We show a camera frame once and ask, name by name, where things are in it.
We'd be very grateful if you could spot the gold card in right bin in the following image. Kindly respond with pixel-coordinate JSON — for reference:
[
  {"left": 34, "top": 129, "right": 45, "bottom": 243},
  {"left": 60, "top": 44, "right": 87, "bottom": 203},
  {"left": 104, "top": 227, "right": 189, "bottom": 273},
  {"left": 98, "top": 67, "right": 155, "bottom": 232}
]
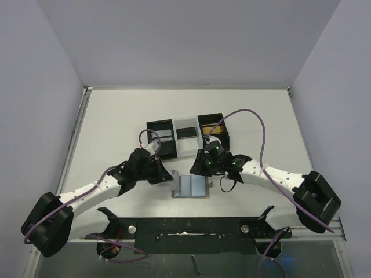
[{"left": 201, "top": 124, "right": 225, "bottom": 136}]

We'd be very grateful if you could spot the grey leather card holder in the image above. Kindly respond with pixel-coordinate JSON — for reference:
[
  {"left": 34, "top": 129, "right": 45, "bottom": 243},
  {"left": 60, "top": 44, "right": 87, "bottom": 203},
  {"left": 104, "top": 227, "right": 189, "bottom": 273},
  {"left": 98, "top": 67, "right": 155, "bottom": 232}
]
[{"left": 170, "top": 170, "right": 213, "bottom": 199}]

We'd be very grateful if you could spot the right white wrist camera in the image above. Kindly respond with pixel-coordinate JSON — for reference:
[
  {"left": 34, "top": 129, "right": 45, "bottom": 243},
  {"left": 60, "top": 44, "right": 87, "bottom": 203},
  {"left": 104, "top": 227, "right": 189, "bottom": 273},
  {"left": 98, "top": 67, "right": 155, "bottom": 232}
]
[{"left": 203, "top": 135, "right": 221, "bottom": 145}]

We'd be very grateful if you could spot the aluminium frame rail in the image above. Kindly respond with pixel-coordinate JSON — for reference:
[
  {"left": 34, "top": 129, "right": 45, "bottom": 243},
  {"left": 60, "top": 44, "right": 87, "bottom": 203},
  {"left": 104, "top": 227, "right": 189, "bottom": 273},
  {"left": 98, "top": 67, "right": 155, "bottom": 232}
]
[{"left": 285, "top": 215, "right": 347, "bottom": 242}]

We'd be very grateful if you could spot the black card in middle bin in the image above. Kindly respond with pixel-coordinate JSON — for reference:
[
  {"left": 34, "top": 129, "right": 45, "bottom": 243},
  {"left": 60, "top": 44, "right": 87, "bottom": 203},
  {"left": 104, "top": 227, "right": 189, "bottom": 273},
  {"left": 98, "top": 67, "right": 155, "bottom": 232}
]
[{"left": 176, "top": 127, "right": 197, "bottom": 139}]

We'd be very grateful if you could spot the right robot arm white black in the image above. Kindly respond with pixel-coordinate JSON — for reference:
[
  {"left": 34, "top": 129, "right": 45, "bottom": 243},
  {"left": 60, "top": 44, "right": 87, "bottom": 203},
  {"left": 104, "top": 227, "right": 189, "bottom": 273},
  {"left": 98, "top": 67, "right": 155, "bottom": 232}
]
[{"left": 190, "top": 141, "right": 341, "bottom": 233}]

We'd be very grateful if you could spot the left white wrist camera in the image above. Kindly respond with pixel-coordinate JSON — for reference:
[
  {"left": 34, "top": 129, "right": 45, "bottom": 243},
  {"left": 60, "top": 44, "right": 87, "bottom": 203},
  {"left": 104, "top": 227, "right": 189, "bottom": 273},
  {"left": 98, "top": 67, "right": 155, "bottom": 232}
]
[{"left": 140, "top": 142, "right": 161, "bottom": 156}]

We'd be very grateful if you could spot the black white three-bin tray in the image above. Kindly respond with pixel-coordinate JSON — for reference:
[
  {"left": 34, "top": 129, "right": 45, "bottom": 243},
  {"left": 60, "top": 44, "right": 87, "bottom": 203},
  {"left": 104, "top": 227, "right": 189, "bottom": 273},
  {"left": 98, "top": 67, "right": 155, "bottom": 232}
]
[{"left": 146, "top": 113, "right": 230, "bottom": 160}]

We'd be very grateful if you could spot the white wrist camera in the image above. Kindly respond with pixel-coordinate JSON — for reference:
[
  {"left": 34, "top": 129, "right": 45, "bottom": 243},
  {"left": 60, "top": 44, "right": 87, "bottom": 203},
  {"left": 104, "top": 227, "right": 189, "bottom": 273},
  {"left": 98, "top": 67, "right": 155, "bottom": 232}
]
[
  {"left": 203, "top": 135, "right": 221, "bottom": 145},
  {"left": 140, "top": 142, "right": 161, "bottom": 156}
]

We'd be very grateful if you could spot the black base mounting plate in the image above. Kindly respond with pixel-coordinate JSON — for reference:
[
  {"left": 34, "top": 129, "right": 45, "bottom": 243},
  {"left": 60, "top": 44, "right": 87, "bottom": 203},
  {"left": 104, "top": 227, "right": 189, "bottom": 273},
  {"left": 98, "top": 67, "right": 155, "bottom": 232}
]
[{"left": 97, "top": 217, "right": 277, "bottom": 254}]

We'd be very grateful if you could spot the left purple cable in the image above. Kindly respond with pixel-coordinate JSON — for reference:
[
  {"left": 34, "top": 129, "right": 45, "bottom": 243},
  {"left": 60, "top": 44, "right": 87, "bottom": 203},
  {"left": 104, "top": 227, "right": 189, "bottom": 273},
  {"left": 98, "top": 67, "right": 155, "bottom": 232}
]
[{"left": 23, "top": 129, "right": 162, "bottom": 264}]

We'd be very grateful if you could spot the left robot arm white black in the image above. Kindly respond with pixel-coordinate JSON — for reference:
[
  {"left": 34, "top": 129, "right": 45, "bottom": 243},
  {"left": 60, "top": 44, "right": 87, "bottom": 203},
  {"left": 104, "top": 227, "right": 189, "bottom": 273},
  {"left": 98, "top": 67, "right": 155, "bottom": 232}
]
[{"left": 21, "top": 148, "right": 173, "bottom": 257}]

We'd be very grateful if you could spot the silver card in left bin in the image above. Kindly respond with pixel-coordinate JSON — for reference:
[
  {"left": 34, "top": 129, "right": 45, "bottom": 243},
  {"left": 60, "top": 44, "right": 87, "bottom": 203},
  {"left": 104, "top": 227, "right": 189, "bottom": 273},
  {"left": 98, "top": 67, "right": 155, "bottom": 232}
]
[{"left": 151, "top": 129, "right": 173, "bottom": 142}]

